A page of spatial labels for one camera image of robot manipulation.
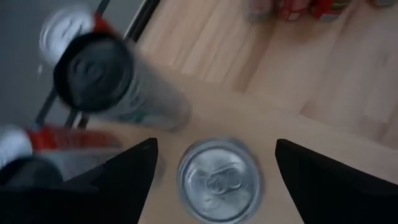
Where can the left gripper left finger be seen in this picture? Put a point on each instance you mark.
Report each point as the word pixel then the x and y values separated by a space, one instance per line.
pixel 77 205

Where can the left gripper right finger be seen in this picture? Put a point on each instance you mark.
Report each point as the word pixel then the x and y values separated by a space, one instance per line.
pixel 342 199

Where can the orange-red soda can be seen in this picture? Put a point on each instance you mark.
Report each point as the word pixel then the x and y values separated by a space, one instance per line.
pixel 71 138
pixel 62 34

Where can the red cola can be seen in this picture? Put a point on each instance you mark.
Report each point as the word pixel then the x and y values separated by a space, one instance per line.
pixel 326 6
pixel 292 9

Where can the wooden shelf black metal frame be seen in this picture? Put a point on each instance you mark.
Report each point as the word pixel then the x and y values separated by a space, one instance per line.
pixel 236 124

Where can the black aluminium rig frame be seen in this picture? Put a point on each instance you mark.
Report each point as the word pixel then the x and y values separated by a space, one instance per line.
pixel 144 17

